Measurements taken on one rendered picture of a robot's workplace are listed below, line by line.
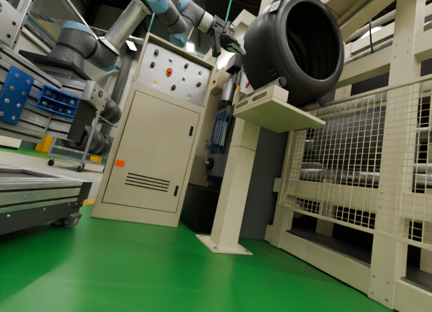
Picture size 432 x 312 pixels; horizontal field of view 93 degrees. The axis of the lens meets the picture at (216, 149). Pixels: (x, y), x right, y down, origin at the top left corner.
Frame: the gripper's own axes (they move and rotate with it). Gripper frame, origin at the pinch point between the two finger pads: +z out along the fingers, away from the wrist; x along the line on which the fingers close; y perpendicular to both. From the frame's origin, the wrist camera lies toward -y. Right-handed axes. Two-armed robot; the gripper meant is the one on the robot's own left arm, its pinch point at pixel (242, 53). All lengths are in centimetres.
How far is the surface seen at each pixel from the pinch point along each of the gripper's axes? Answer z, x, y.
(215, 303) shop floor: 11, -23, -100
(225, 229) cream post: 38, 26, -85
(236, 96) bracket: 14.9, 24.0, -8.3
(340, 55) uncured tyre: 50, -12, 26
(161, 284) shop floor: -4, -12, -102
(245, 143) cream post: 32, 26, -32
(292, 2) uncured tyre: 10.3, -12.2, 30.4
